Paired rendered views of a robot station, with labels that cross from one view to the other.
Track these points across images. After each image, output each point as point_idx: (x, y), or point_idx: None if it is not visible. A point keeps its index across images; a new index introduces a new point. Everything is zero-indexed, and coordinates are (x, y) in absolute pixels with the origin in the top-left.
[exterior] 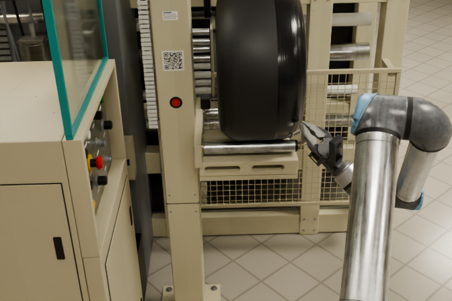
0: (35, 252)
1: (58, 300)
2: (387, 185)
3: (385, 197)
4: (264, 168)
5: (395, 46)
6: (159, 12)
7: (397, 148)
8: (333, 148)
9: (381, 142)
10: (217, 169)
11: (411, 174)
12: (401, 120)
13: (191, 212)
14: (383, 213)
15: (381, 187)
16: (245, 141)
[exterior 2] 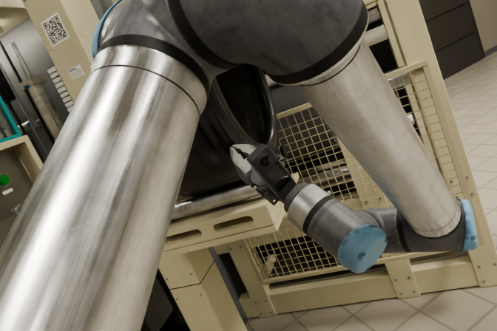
0: None
1: None
2: (69, 187)
3: (44, 234)
4: (234, 225)
5: (419, 43)
6: (66, 72)
7: (160, 77)
8: (254, 166)
9: (95, 74)
10: (182, 239)
11: (373, 171)
12: (159, 2)
13: (197, 296)
14: (6, 304)
15: (43, 200)
16: (201, 195)
